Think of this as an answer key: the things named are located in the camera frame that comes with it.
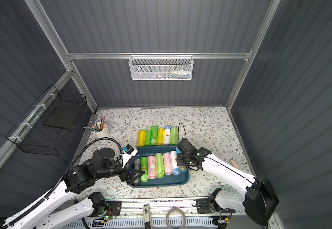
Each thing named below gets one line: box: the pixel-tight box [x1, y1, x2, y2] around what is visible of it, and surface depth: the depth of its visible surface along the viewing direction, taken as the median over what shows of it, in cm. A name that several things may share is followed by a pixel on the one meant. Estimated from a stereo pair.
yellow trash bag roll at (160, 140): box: [156, 127, 165, 146], surface depth 101 cm
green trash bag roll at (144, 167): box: [140, 156, 149, 183], surface depth 88 cm
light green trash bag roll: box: [169, 126, 178, 146], surface depth 101 cm
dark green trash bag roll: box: [150, 125, 158, 146], surface depth 101 cm
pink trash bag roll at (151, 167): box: [147, 155, 156, 180], surface depth 86 cm
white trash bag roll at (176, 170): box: [170, 150, 181, 176], surface depth 87 cm
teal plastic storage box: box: [128, 145, 190, 188], surface depth 84 cm
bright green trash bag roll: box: [144, 126, 153, 147], surface depth 101 cm
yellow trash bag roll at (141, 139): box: [137, 129, 146, 147], surface depth 100 cm
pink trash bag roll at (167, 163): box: [163, 152, 174, 176], surface depth 88 cm
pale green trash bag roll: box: [155, 152, 165, 179], surface depth 86 cm
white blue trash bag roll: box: [163, 125, 171, 146], surface depth 101 cm
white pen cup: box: [91, 121, 111, 138], surface depth 98 cm
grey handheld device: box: [142, 203, 153, 229], surface depth 69 cm
